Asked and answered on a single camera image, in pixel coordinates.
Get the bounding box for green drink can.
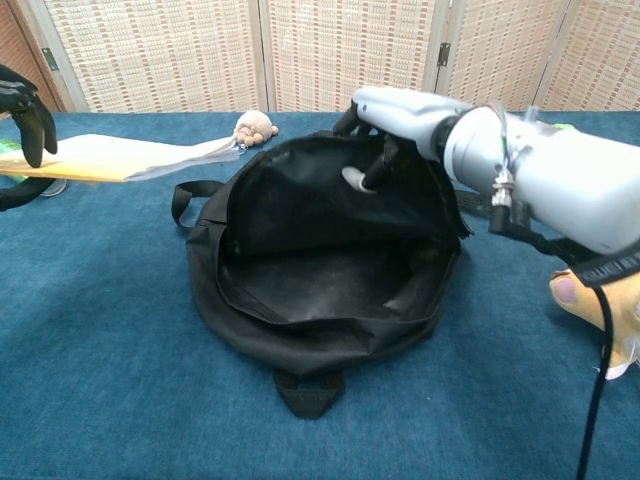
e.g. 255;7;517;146
0;139;69;198

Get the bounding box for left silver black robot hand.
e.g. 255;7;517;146
0;63;59;214

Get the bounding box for pink plush keychain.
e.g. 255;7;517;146
232;110;280;151

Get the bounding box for yellow plush animal toy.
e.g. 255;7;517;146
548;267;640;381

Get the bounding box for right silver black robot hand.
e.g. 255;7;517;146
332;85;474;195

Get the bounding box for white and yellow book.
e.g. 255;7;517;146
0;132;242;185

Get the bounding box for black fabric backpack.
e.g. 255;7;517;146
171;130;501;420

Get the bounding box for woven folding screen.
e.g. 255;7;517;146
24;0;640;114

